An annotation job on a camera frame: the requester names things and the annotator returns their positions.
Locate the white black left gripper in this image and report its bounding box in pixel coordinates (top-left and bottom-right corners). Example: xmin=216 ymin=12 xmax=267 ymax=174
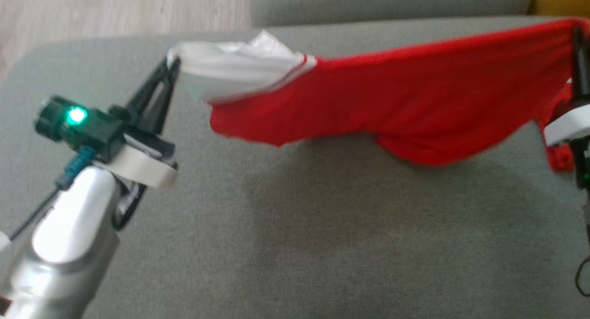
xmin=92 ymin=56 xmax=181 ymax=189

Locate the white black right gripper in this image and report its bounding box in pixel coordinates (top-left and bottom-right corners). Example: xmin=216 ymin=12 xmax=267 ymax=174
xmin=543 ymin=26 xmax=590 ymax=189

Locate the red white-trimmed garment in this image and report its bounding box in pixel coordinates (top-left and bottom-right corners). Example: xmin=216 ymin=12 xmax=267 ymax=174
xmin=167 ymin=17 xmax=590 ymax=173

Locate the yellow sofa cushion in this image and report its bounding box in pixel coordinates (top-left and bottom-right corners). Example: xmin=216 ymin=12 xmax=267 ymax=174
xmin=530 ymin=0 xmax=590 ymax=19

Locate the small grey sofa cushion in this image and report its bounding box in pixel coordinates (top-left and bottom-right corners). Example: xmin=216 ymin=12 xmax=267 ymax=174
xmin=249 ymin=0 xmax=535 ymax=28

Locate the large grey sofa seat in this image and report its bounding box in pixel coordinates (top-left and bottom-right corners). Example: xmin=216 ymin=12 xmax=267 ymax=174
xmin=0 ymin=15 xmax=590 ymax=319

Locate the black cable with teal plug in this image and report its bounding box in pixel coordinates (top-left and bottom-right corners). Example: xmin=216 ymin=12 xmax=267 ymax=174
xmin=8 ymin=146 xmax=97 ymax=242

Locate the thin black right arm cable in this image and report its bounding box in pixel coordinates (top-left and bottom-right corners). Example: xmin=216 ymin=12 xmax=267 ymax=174
xmin=574 ymin=204 xmax=590 ymax=297

